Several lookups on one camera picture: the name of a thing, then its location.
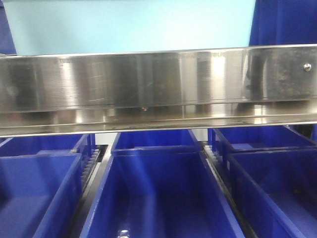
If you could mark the steel shelf front beam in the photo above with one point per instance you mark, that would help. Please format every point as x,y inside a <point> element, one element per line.
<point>114,92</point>

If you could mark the left dark blue bin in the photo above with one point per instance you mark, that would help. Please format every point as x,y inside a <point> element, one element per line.
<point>38,195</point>

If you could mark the centre dark blue bin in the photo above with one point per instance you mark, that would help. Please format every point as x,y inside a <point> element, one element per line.
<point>160,196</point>

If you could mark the right dark blue bin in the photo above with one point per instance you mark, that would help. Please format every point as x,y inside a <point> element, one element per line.
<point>276,191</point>

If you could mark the rear centre blue bin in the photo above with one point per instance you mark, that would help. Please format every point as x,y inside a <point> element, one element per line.
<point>155,141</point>

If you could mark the light blue plastic bin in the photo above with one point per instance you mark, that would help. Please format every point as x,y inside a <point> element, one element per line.
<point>44,27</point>

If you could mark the rear right blue bin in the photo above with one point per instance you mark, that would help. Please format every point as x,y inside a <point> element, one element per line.
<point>229,140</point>

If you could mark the dark blue bin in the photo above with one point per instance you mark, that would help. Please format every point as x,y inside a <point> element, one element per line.
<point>160,196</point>
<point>38,195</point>
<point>276,191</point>

